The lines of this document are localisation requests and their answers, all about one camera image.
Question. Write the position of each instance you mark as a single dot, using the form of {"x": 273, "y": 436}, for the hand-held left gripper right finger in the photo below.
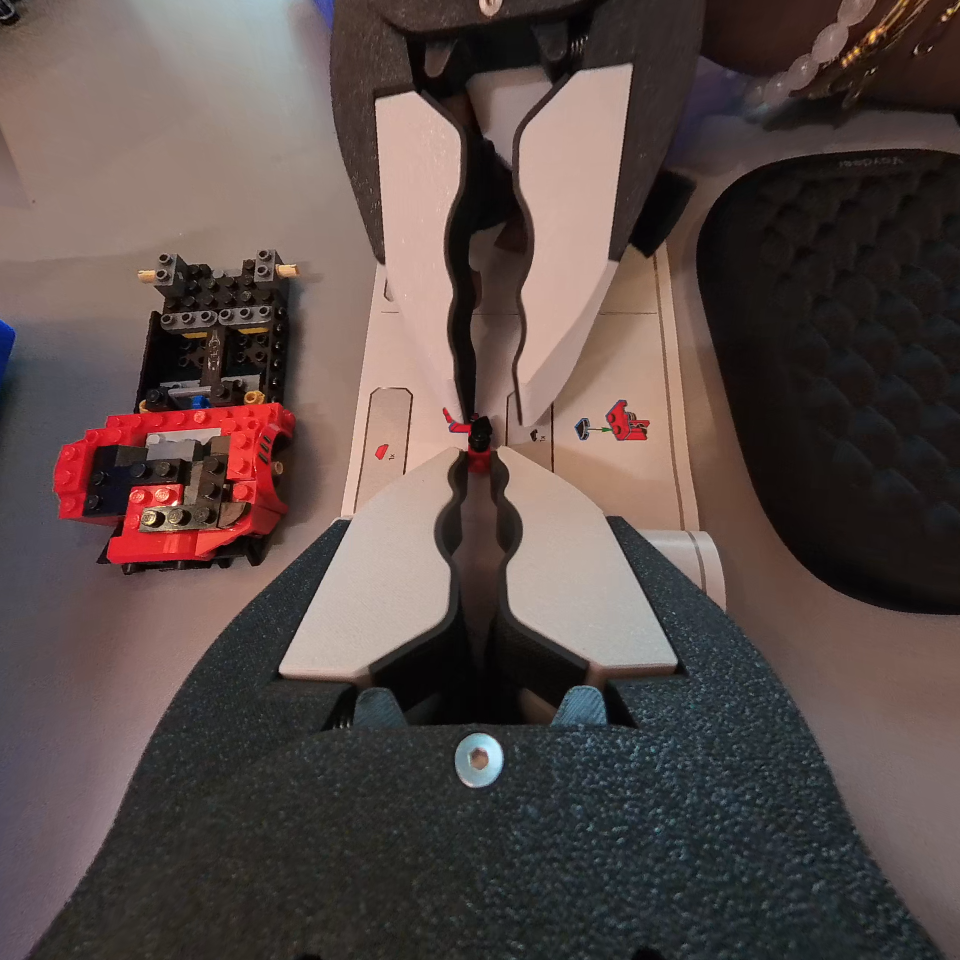
{"x": 585, "y": 592}

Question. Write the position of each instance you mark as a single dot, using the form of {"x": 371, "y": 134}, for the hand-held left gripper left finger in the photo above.
{"x": 375, "y": 585}

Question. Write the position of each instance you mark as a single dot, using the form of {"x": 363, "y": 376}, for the red and black lego car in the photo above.
{"x": 172, "y": 480}

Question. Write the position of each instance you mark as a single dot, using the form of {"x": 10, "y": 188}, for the lego instruction booklet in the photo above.
{"x": 600, "y": 480}

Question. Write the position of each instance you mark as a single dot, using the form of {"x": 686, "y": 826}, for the black quilted foam pad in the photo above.
{"x": 840, "y": 360}

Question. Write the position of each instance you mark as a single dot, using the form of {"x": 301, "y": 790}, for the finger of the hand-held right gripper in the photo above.
{"x": 577, "y": 225}
{"x": 416, "y": 225}

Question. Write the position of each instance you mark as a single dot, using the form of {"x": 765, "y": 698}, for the tiny black lego piece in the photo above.
{"x": 480, "y": 427}

